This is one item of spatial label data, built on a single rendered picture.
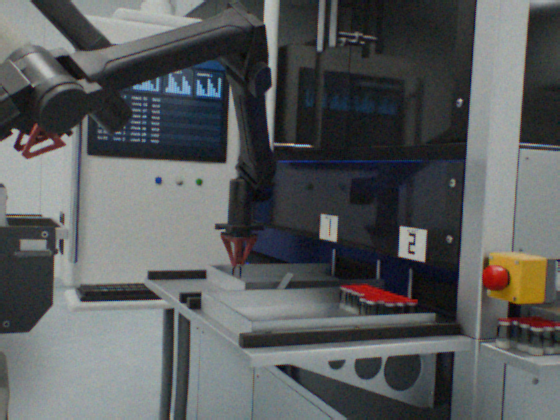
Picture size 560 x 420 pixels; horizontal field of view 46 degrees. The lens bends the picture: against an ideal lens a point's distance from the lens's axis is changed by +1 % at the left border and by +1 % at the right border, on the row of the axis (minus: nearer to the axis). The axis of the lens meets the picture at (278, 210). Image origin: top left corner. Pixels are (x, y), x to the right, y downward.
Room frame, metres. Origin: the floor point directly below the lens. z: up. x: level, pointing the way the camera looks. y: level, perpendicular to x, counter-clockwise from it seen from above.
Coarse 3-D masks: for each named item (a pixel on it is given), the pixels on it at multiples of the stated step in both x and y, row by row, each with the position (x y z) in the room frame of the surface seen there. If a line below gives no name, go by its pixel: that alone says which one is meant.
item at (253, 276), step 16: (208, 272) 1.57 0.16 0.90; (224, 272) 1.47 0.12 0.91; (256, 272) 1.63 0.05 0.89; (272, 272) 1.65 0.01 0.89; (288, 272) 1.67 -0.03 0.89; (304, 272) 1.68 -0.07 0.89; (320, 272) 1.70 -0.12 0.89; (224, 288) 1.46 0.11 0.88; (240, 288) 1.37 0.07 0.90; (256, 288) 1.35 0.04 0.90; (272, 288) 1.37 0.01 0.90; (288, 288) 1.38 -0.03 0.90; (304, 288) 1.40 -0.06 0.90
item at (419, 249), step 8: (400, 232) 1.29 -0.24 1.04; (408, 232) 1.27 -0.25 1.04; (416, 232) 1.24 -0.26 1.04; (424, 232) 1.22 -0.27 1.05; (400, 240) 1.29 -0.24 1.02; (408, 240) 1.27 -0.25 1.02; (416, 240) 1.24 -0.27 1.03; (424, 240) 1.22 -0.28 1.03; (400, 248) 1.29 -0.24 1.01; (416, 248) 1.24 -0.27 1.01; (424, 248) 1.22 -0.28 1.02; (408, 256) 1.26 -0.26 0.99; (416, 256) 1.24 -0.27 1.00; (424, 256) 1.22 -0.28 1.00
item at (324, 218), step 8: (320, 216) 1.60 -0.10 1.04; (328, 216) 1.57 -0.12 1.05; (336, 216) 1.53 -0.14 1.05; (320, 224) 1.60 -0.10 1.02; (328, 224) 1.57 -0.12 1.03; (336, 224) 1.53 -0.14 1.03; (320, 232) 1.60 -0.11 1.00; (328, 232) 1.57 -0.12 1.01; (336, 232) 1.53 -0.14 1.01; (328, 240) 1.56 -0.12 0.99; (336, 240) 1.53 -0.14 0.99
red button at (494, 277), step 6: (486, 270) 1.02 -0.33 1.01; (492, 270) 1.01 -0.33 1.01; (498, 270) 1.00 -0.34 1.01; (504, 270) 1.01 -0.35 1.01; (486, 276) 1.02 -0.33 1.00; (492, 276) 1.00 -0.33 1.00; (498, 276) 1.00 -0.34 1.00; (504, 276) 1.00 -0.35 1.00; (486, 282) 1.02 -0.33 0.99; (492, 282) 1.00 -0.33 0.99; (498, 282) 1.00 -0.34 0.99; (504, 282) 1.00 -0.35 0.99; (492, 288) 1.01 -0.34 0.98; (498, 288) 1.00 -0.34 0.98
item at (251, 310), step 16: (320, 288) 1.32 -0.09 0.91; (336, 288) 1.33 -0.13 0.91; (208, 304) 1.18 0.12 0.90; (224, 304) 1.10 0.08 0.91; (240, 304) 1.25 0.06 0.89; (256, 304) 1.26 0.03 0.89; (272, 304) 1.28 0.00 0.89; (288, 304) 1.29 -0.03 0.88; (304, 304) 1.30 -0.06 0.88; (320, 304) 1.31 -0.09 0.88; (336, 304) 1.32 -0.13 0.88; (224, 320) 1.10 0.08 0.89; (240, 320) 1.03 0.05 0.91; (256, 320) 1.14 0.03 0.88; (272, 320) 1.00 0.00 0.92; (288, 320) 1.01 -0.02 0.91; (304, 320) 1.02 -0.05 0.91; (320, 320) 1.03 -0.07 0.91; (336, 320) 1.04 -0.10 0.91; (352, 320) 1.05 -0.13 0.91; (368, 320) 1.07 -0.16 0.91; (384, 320) 1.08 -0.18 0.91; (400, 320) 1.09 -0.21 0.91; (416, 320) 1.10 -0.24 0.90; (432, 320) 1.12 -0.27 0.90
